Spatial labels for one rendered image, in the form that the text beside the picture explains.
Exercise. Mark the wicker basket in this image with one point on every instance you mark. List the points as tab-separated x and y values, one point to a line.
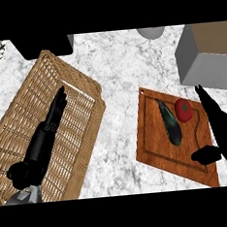
45	131

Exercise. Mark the black appliance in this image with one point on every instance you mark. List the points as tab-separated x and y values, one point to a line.
43	47

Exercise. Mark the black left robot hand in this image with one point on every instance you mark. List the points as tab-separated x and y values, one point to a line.
40	147

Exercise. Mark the red tomato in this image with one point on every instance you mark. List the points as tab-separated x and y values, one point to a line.
183	110

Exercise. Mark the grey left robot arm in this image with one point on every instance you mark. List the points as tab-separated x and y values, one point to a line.
27	195

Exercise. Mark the wooden cutting board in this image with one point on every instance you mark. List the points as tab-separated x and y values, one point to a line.
170	146

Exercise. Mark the grey round container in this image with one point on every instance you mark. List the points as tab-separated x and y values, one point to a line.
150	32

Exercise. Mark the grey cardboard box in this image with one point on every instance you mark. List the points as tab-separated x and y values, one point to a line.
208	58

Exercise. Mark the dark green eggplant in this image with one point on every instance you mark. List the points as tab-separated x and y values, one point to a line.
171	123

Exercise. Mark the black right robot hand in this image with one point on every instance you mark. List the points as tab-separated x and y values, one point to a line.
222	128

